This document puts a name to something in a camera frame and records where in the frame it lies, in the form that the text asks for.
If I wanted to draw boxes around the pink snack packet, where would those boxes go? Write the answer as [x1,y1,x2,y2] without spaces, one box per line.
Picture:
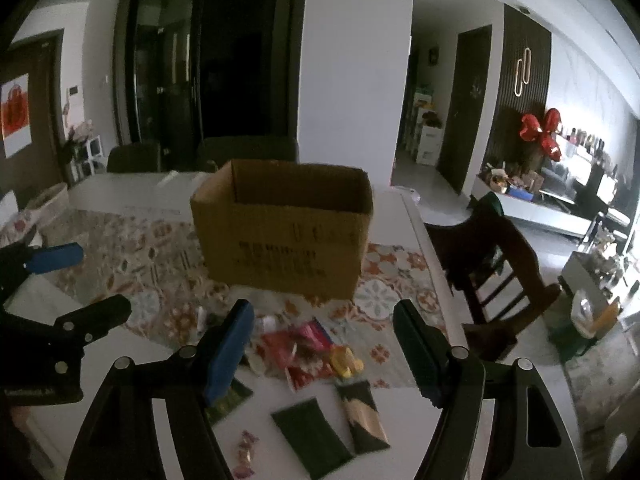
[299,321,335,353]

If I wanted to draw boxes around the dark upholstered chair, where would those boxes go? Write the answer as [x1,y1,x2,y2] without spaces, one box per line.
[106,141,163,173]

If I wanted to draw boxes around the floral patterned table mat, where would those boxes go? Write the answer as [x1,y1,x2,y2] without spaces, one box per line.
[0,207,451,391]

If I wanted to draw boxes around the small white shelf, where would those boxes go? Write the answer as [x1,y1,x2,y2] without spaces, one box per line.
[67,137,106,183]

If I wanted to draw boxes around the yellow jelly cup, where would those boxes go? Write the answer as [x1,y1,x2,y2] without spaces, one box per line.
[330,346,365,380]

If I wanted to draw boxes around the dark glass sliding doors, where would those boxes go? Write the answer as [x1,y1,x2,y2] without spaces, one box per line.
[114,0,308,161]

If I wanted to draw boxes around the white woven basket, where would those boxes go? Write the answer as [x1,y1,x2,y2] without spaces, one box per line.
[25,182,71,246]

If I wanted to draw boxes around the red packet with white circle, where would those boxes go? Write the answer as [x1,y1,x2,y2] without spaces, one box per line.
[285,365,331,393]

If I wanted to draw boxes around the dark wooden door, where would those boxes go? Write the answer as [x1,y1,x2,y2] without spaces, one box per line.
[437,25,493,196]

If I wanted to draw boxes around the plain dark green packet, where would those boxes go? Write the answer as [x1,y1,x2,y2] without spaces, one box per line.
[270,396,355,480]

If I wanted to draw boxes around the white storage boxes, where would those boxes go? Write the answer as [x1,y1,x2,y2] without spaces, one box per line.
[404,85,445,166]

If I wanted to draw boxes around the small purple wrapped candy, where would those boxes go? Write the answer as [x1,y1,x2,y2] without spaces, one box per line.
[235,429,261,478]

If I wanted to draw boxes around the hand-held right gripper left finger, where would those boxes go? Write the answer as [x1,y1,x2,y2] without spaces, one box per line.
[64,299,256,480]

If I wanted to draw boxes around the clear red snack packet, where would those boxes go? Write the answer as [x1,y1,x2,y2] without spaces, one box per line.
[260,331,303,373]

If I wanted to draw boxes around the red bow balloon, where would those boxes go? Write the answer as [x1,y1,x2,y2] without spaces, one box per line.
[520,107,565,162]

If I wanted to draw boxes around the green grass print packet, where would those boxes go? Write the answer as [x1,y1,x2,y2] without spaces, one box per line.
[206,377,254,426]

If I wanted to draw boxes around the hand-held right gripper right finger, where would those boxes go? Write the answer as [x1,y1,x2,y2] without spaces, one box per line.
[392,299,586,480]

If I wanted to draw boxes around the gold wall decoration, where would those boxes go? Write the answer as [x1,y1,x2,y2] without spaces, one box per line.
[515,50,533,98]

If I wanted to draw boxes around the red wall poster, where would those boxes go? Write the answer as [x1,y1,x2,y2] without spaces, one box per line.
[0,72,31,158]

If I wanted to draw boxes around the white tv cabinet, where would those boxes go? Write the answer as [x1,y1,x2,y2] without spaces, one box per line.
[472,175,628,241]

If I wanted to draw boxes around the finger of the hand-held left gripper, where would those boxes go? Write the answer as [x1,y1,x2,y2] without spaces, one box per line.
[0,241,85,306]
[52,294,132,350]

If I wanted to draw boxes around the dark packet with beige stripes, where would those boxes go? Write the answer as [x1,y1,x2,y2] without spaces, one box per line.
[335,380,392,456]

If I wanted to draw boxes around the brown cardboard box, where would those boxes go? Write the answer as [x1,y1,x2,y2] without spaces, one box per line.
[190,159,375,301]

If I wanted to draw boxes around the dark wooden chair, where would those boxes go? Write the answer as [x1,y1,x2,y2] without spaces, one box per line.
[424,191,563,363]

